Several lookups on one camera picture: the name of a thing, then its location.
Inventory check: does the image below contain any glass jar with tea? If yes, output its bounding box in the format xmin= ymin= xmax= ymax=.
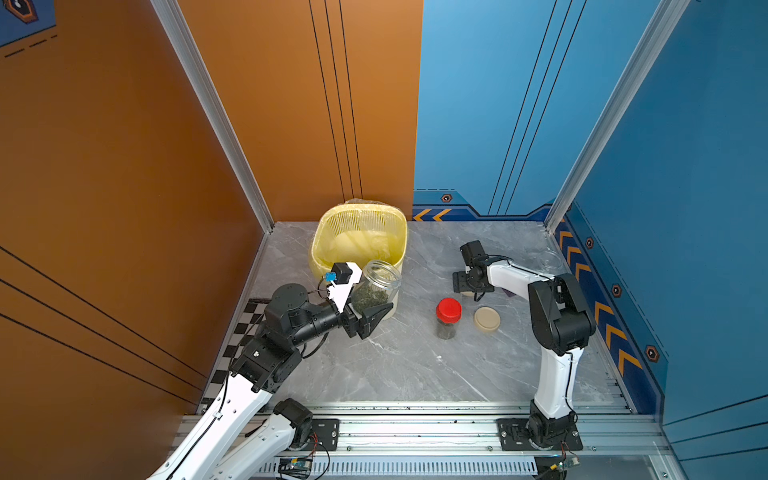
xmin=531 ymin=250 xmax=570 ymax=277

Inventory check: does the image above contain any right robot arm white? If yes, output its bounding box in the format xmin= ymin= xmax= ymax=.
xmin=453 ymin=240 xmax=597 ymax=452

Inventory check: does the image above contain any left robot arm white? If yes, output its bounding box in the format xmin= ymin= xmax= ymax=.
xmin=152 ymin=283 xmax=393 ymax=479

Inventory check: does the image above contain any glass jar red lid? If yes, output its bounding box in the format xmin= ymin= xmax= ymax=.
xmin=436 ymin=298 xmax=463 ymax=340

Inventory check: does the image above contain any black white checkerboard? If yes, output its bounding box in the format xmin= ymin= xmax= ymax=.
xmin=197 ymin=298 xmax=268 ymax=414

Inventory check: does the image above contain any green circuit board left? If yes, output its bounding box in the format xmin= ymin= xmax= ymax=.
xmin=276 ymin=457 xmax=313 ymax=480

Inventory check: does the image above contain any green circuit board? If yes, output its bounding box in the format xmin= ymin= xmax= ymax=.
xmin=276 ymin=457 xmax=313 ymax=480
xmin=548 ymin=456 xmax=581 ymax=476

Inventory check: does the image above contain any green circuit board right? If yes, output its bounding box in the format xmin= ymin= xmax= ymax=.
xmin=548 ymin=456 xmax=581 ymax=476

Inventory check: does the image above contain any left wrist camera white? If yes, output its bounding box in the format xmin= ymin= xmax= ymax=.
xmin=325 ymin=262 xmax=362 ymax=313

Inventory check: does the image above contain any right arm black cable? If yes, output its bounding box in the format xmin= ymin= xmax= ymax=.
xmin=473 ymin=254 xmax=580 ymax=421

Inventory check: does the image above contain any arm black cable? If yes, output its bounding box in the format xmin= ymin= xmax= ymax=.
xmin=473 ymin=254 xmax=580 ymax=421
xmin=167 ymin=281 xmax=337 ymax=480

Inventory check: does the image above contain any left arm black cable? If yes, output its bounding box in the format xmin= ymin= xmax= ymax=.
xmin=167 ymin=281 xmax=337 ymax=480

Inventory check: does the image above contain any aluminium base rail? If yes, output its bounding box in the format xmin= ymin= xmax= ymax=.
xmin=257 ymin=402 xmax=685 ymax=479

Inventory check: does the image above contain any aluminium corner post right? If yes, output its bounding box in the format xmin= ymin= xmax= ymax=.
xmin=544 ymin=0 xmax=690 ymax=235

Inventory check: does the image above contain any aluminium corner post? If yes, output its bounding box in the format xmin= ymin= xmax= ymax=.
xmin=150 ymin=0 xmax=274 ymax=234
xmin=544 ymin=0 xmax=690 ymax=235

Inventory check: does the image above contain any aluminium corner post left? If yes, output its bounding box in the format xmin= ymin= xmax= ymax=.
xmin=150 ymin=0 xmax=274 ymax=234

